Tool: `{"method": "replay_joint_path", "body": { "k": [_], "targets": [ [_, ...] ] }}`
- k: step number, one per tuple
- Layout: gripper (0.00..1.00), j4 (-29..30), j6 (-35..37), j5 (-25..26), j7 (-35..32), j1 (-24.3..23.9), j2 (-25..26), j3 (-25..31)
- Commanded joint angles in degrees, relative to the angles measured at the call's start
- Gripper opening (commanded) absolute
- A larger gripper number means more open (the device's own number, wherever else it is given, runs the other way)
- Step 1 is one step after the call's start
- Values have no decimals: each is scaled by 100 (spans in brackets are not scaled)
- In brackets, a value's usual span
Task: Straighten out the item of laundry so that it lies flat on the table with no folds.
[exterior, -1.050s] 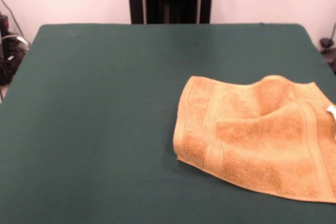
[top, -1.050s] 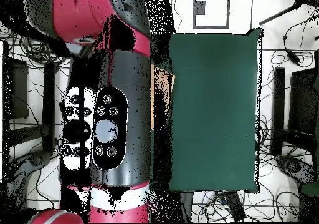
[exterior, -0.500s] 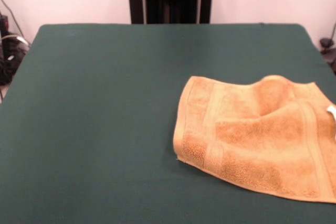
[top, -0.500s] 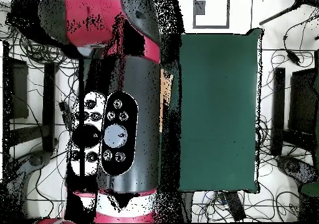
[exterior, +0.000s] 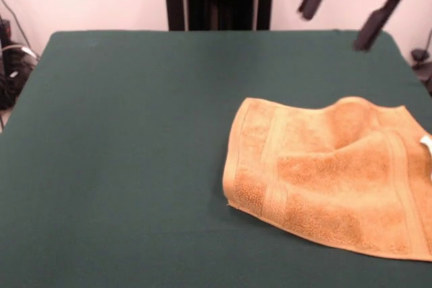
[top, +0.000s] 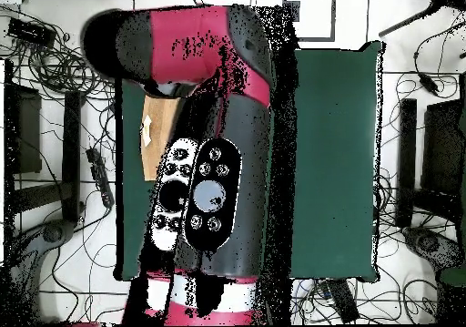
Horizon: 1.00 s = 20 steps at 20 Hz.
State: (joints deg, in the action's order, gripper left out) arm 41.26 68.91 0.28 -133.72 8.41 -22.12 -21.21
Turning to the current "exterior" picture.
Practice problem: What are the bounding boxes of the red and black power strip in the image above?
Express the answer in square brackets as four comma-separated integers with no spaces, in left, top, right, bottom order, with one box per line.
[0,20,13,46]

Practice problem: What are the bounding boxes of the small black adapter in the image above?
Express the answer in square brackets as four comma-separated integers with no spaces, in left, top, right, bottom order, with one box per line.
[410,49,428,63]

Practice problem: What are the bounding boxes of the white cable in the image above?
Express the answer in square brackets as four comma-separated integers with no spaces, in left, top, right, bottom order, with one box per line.
[0,43,38,62]

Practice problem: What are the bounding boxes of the black cable bundle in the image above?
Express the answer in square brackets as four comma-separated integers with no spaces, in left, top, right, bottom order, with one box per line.
[0,48,38,110]

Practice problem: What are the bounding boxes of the black floor object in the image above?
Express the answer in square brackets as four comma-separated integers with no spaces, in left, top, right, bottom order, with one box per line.
[414,61,432,96]

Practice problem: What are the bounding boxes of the orange terry towel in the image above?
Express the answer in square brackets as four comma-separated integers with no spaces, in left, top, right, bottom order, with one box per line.
[222,96,432,264]

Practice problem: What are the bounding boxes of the dark green table cloth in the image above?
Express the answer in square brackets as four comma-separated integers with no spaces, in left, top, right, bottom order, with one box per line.
[0,30,432,288]

